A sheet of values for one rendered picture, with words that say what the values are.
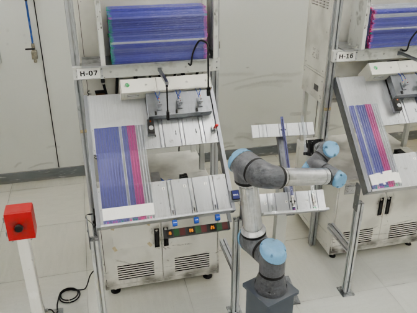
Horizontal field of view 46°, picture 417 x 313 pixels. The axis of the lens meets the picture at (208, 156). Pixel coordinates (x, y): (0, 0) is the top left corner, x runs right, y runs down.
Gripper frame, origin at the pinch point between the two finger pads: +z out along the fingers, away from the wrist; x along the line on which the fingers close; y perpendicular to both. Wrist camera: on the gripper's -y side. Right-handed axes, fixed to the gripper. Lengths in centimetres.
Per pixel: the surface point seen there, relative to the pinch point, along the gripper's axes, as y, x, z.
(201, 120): 21, 53, 15
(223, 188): -15.2, 45.4, 3.0
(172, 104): 30, 68, 11
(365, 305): -92, -39, 27
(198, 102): 31, 54, 10
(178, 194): -16, 69, 1
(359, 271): -79, -48, 54
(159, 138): 13, 76, 11
